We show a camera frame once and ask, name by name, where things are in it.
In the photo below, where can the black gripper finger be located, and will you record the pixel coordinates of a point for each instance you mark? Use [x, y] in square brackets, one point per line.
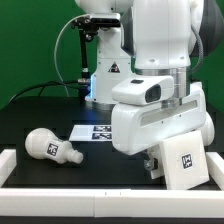
[151, 164]

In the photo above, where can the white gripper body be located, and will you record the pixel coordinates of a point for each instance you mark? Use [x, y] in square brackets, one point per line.
[136, 128]

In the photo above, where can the white lamp base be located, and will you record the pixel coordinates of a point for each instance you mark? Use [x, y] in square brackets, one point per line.
[182, 161]

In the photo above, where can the white light bulb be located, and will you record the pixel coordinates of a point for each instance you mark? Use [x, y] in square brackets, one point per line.
[42, 143]

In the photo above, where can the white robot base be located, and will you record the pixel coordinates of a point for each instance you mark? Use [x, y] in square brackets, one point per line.
[113, 66]

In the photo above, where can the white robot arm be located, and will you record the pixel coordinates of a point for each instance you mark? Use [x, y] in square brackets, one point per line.
[144, 68]

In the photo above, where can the white lamp shade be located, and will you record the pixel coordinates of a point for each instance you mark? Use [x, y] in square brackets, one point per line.
[208, 131]

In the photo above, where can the white marker sheet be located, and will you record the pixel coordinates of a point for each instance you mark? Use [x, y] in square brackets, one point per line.
[91, 133]

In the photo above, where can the white table border frame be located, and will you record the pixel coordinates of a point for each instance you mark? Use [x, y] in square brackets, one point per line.
[104, 203]

